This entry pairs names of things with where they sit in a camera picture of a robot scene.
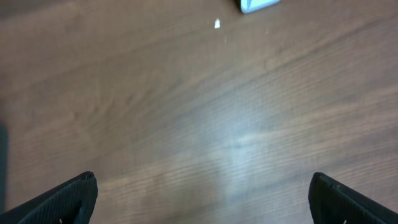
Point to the white crumb on table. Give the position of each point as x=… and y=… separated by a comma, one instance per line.
x=217, y=24

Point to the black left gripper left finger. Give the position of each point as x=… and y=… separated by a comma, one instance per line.
x=70, y=202

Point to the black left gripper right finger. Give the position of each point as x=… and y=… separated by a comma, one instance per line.
x=331, y=202

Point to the white barcode scanner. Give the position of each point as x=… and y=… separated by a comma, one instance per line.
x=249, y=6

